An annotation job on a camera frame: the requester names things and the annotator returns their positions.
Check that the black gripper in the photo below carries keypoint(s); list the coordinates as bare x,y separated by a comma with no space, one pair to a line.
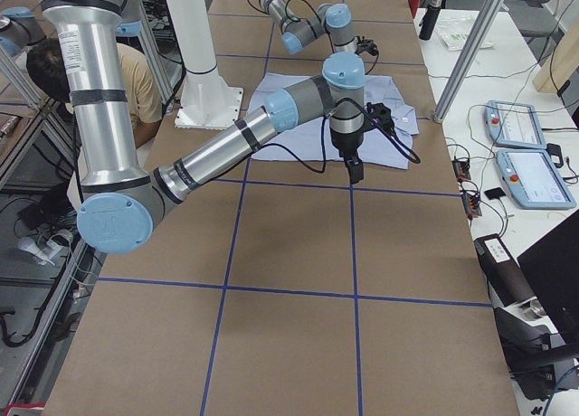
346,142

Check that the blue striped button shirt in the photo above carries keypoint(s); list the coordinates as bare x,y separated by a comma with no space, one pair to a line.
312,142

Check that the brown paper table mat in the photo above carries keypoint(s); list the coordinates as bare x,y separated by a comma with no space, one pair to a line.
276,291

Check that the black water bottle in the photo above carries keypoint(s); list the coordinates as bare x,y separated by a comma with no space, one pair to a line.
428,22

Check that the far teach pendant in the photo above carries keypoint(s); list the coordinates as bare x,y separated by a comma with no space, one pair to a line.
515,125

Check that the teach pendant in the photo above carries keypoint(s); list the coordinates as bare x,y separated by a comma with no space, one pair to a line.
532,179
515,125

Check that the near teach pendant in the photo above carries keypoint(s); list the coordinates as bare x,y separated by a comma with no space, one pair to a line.
532,179

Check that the black box with label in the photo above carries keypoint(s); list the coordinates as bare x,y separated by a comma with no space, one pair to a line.
502,271

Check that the black laptop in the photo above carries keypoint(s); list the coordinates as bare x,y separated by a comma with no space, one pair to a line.
550,267

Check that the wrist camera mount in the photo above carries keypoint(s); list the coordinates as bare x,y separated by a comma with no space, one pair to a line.
378,116
366,45

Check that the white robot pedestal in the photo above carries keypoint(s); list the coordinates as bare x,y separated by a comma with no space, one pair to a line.
206,101

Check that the aluminium frame post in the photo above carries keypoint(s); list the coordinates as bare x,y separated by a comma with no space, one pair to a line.
479,30

